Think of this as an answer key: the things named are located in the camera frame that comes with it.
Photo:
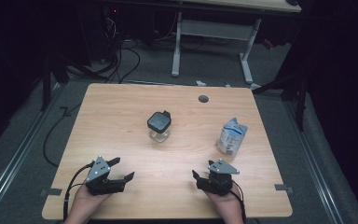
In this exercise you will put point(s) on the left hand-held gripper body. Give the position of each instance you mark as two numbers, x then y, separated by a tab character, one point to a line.
98	174

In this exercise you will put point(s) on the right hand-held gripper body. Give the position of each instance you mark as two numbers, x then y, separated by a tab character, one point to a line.
219	183

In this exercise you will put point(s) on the blue white carton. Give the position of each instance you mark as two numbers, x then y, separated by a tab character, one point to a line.
231	138

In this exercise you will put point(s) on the glass jar with black lid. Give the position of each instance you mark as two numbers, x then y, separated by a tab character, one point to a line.
159	123

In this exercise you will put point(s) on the person's right hand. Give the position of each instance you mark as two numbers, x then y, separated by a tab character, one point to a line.
227	201

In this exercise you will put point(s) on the person's left hand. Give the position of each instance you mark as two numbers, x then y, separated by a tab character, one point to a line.
87	199

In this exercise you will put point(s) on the grey tape piece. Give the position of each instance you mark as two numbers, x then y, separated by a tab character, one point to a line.
52	192
282	187

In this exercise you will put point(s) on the white scrap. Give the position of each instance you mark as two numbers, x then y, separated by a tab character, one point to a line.
200	83

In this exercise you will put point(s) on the black stand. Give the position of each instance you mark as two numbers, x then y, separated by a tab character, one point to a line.
46	84
300	102

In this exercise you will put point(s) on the small red object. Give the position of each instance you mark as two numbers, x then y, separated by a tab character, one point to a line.
268	44

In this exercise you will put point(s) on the metal floor rail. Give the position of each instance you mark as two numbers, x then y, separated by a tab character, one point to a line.
15	157
312	158

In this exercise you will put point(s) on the white metal desk frame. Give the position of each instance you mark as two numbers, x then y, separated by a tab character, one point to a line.
217	29

